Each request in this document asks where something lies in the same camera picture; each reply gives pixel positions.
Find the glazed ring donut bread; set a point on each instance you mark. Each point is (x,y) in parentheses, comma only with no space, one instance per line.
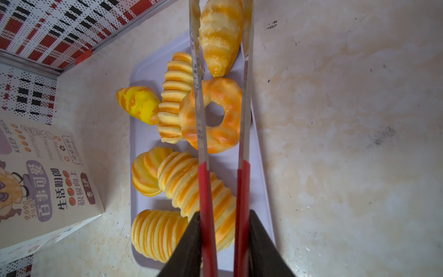
(226,93)

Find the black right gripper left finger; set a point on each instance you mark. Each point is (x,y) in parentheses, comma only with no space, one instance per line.
(187,257)

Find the red handled metal tongs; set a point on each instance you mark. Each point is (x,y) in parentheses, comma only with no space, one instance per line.
(218,117)

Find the white printed paper bag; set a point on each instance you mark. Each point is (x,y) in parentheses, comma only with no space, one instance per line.
(46,189)

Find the small croissant bread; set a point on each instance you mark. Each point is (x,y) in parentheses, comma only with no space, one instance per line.
(221,25)

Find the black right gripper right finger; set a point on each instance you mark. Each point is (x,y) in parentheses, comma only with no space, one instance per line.
(264,259)

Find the bottom ridged bread loaf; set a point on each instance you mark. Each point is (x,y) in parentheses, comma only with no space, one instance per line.
(156,233)

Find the long ridged bread loaf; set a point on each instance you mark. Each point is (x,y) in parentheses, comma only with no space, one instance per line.
(178,179)

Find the striped oval bread roll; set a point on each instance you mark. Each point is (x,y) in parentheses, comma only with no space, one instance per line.
(178,84)

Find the round striped bun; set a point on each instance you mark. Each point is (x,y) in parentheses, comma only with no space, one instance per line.
(145,170)

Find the yellow sweet potato bread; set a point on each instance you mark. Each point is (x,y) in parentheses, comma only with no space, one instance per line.
(140,102)

